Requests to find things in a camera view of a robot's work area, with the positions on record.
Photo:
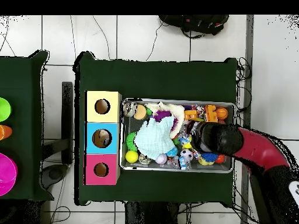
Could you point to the mint green waffle cloth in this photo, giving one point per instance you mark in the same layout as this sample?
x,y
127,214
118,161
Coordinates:
x,y
154,137

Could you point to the green spiky rubber ball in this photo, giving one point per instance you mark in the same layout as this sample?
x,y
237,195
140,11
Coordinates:
x,y
129,142

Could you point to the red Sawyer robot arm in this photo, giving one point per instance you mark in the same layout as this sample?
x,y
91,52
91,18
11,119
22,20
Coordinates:
x,y
257,149

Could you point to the wooden box with three holes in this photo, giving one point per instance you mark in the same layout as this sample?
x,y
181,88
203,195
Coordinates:
x,y
91,109

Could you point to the purple spiky monster toy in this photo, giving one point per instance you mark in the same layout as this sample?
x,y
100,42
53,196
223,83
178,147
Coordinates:
x,y
162,114

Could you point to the cream knitted cloth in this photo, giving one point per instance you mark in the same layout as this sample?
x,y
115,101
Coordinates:
x,y
178,114

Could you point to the yellow ball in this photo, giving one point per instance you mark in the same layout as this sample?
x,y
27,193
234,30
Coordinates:
x,y
132,156

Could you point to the short orange building block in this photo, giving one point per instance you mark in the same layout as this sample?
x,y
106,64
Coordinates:
x,y
190,115

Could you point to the dark green table cloth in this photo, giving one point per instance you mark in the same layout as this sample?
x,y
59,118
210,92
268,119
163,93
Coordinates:
x,y
18,81
151,79

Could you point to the long orange building block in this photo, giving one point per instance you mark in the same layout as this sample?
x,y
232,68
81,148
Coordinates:
x,y
210,114

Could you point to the small orange basketball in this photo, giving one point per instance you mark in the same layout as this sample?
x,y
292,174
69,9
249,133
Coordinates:
x,y
222,113

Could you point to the black upright panel on stand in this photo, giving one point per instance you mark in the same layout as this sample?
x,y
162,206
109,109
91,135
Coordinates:
x,y
67,116

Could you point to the black backpack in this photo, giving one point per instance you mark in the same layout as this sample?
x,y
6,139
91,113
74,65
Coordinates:
x,y
196,23

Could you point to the orange plastic cone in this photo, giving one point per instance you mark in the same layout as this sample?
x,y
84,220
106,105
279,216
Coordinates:
x,y
5,132

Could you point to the green plastic cup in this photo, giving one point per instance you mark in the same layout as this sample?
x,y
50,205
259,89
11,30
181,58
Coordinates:
x,y
4,109

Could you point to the magenta plastic bowl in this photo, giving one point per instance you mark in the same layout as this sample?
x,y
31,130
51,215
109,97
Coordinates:
x,y
7,175

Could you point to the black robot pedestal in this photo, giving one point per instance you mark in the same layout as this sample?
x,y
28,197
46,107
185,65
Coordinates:
x,y
151,214

